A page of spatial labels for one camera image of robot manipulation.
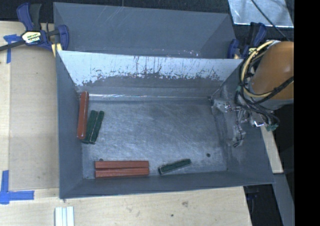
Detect dark green flat block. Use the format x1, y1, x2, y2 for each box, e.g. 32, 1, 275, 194
157, 158, 193, 176
81, 110, 99, 145
88, 110, 106, 145

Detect grey metal bin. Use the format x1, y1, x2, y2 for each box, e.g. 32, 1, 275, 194
52, 1, 276, 200

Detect red-brown flat block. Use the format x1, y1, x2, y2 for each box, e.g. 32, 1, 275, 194
94, 160, 150, 170
76, 90, 90, 141
94, 167, 151, 179

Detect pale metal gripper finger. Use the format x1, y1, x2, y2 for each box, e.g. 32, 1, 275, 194
210, 97, 233, 115
232, 120, 247, 148

